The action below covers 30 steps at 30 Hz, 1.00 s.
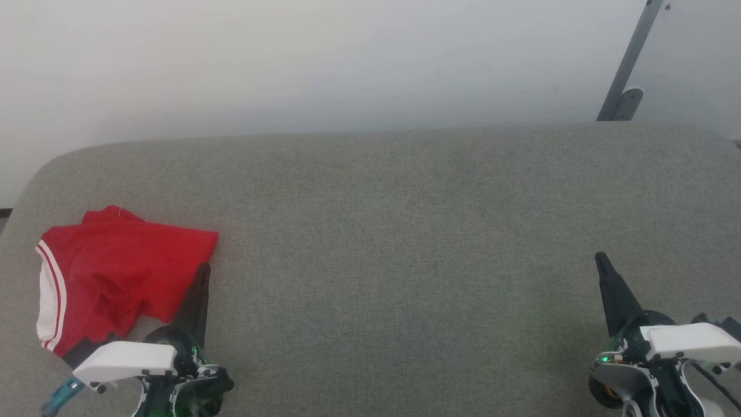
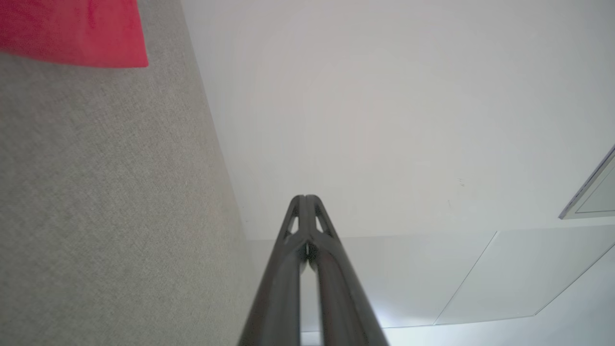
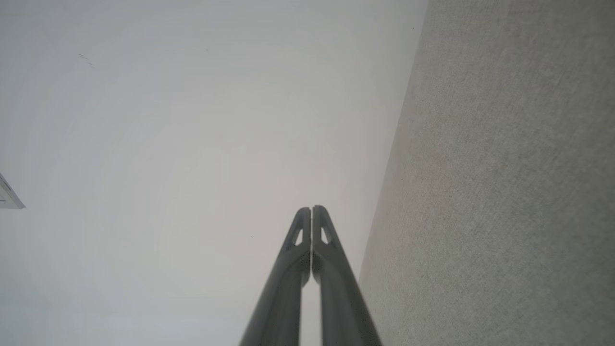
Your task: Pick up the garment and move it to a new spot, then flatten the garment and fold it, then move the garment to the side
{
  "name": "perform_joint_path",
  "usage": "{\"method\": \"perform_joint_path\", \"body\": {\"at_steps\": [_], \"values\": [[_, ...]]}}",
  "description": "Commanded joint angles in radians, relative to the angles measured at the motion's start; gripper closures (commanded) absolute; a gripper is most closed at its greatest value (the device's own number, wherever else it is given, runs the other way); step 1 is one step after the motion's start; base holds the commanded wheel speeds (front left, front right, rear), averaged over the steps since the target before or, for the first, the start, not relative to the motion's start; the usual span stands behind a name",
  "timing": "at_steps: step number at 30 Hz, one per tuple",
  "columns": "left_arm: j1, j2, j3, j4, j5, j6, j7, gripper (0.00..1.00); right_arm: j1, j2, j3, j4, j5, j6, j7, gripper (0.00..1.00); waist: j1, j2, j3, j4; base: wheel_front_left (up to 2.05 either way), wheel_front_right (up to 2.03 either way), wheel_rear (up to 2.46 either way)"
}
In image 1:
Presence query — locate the right gripper white dark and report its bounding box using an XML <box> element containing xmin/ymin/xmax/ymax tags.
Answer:
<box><xmin>595</xmin><ymin>251</ymin><xmax>741</xmax><ymax>364</ymax></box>

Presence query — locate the red Bulls basketball jersey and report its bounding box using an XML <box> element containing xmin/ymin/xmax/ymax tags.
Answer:
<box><xmin>35</xmin><ymin>205</ymin><xmax>219</xmax><ymax>357</ymax></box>

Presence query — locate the grey metal bar bracket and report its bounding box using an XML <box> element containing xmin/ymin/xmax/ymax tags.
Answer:
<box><xmin>612</xmin><ymin>87</ymin><xmax>645</xmax><ymax>122</ymax></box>

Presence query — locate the grey slanted metal bar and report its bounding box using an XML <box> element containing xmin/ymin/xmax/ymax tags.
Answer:
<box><xmin>596</xmin><ymin>0</ymin><xmax>664</xmax><ymax>122</ymax></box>

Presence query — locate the left gripper white dark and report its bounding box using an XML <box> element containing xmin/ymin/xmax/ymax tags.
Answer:
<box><xmin>61</xmin><ymin>264</ymin><xmax>235</xmax><ymax>401</ymax></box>

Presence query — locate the teal cable connector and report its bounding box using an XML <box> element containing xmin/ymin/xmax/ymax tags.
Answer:
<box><xmin>39</xmin><ymin>376</ymin><xmax>86</xmax><ymax>417</ymax></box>

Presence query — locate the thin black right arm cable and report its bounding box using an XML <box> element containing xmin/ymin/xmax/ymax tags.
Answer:
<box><xmin>690</xmin><ymin>360</ymin><xmax>741</xmax><ymax>409</ymax></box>

